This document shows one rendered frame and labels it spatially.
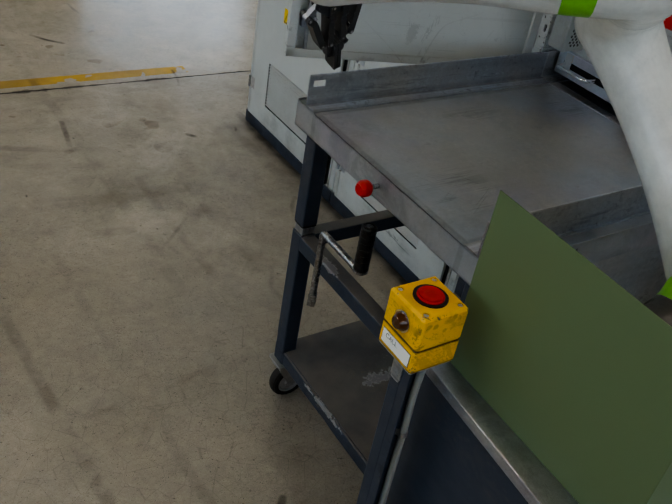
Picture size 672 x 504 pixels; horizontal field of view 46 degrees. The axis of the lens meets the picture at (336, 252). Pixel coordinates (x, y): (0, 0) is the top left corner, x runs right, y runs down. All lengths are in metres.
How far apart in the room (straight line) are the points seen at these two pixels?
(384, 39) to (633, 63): 0.84
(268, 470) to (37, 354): 0.71
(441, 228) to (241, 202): 1.62
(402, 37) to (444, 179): 0.59
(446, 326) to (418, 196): 0.39
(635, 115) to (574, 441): 0.50
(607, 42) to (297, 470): 1.23
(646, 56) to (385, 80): 0.65
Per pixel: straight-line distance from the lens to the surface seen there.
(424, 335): 1.06
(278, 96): 3.16
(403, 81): 1.78
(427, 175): 1.49
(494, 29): 2.07
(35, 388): 2.18
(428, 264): 2.50
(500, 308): 1.11
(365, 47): 1.97
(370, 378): 2.01
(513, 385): 1.13
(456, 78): 1.88
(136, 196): 2.89
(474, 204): 1.43
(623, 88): 1.29
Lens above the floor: 1.55
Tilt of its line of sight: 35 degrees down
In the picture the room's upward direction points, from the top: 11 degrees clockwise
